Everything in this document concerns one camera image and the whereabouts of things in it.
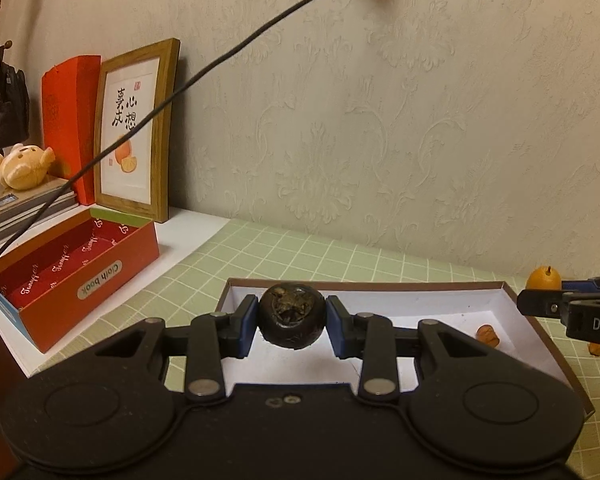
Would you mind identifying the red paper bag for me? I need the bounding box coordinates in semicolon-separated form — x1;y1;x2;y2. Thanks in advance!
41;55;102;206

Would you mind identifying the beige plush toy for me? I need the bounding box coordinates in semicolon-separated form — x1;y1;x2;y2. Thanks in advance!
0;144;56;190

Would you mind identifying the grey digital scale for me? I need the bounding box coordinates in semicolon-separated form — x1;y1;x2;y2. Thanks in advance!
0;176;76;226

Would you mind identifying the small orange mandarin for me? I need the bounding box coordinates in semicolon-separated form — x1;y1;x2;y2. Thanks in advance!
526;266;563;291

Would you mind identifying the white shallow cardboard tray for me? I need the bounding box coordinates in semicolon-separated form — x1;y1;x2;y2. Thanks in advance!
214;277;596;418

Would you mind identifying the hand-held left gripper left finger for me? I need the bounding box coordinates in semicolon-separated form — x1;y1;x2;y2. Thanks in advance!
95;295;259;403

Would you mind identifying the large black bag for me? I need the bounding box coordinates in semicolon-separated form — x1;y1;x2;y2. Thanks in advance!
0;45;31;148

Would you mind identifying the wooden framed picture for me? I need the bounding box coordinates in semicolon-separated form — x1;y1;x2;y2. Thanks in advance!
94;38;181;223

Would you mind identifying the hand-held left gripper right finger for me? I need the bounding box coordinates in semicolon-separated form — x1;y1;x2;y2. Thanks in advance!
326;295;488;403

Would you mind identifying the red open cardboard box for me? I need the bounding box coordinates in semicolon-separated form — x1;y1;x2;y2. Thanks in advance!
0;207;160;354

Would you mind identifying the dark brown round fruit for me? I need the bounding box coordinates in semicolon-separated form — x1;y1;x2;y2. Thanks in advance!
257;282;327;350

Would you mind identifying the black power cable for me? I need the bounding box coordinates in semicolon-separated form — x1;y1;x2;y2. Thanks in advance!
0;0;373;306

